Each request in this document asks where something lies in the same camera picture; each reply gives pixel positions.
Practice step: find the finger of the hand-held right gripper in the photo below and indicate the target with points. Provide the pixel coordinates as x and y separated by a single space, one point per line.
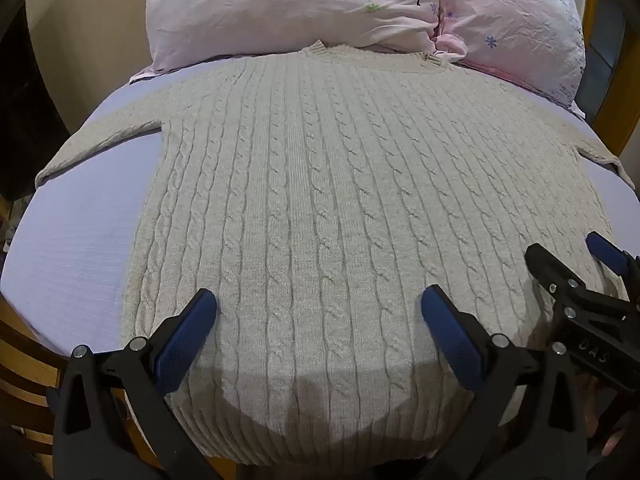
607 252
547 267

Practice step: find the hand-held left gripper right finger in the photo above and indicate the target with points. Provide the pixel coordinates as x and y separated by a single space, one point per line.
450 325

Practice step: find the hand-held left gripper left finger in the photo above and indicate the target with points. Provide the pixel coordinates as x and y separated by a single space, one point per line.
186 327

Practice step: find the person's right hand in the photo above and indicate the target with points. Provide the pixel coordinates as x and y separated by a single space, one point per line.
597 410

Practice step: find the lavender bed sheet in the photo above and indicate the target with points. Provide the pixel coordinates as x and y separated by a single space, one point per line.
75 240

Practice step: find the pink floral pillow with tree print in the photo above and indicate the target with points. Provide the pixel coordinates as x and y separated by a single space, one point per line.
280 5

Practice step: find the yellow wooden bed frame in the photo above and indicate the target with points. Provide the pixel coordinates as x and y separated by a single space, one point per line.
607 100

